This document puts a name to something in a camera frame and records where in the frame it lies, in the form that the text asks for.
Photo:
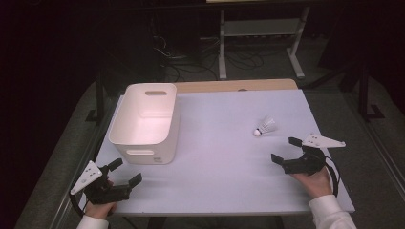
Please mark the white plastic storage bin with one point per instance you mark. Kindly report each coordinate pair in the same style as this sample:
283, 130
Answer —
144, 127

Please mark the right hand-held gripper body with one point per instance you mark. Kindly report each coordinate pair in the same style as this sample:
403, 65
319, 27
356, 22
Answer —
305, 163

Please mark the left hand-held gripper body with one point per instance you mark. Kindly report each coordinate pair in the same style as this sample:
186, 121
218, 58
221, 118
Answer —
105, 192

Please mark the black metal stand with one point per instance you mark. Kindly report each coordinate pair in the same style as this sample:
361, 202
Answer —
364, 95
99, 98

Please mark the white feather shuttlecock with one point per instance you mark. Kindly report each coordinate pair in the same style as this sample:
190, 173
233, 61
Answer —
266, 126

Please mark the white metal desk frame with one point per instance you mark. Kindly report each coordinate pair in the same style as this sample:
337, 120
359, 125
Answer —
261, 28

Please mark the person's left hand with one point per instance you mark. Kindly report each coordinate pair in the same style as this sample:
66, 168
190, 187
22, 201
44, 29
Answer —
98, 210

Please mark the person's right hand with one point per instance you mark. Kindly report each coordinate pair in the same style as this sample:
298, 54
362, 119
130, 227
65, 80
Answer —
316, 184

